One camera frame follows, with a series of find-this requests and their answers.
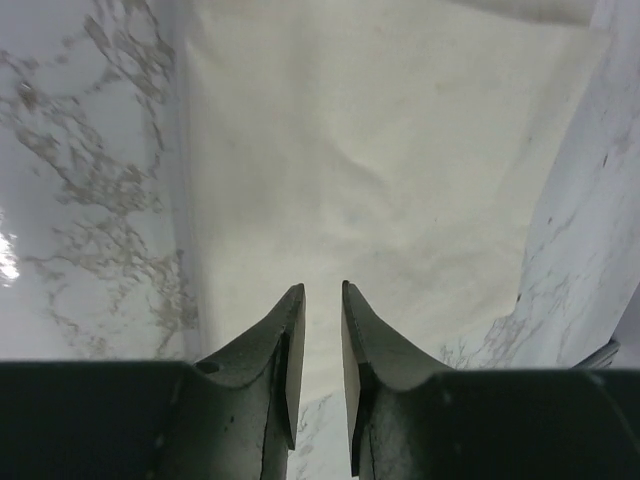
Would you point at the cream white t-shirt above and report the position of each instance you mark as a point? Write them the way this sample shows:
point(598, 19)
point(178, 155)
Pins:
point(399, 145)

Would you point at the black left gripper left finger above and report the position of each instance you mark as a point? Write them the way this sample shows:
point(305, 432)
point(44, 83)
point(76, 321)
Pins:
point(236, 411)

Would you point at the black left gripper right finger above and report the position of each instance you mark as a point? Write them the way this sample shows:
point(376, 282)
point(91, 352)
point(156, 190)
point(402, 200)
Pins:
point(386, 395)

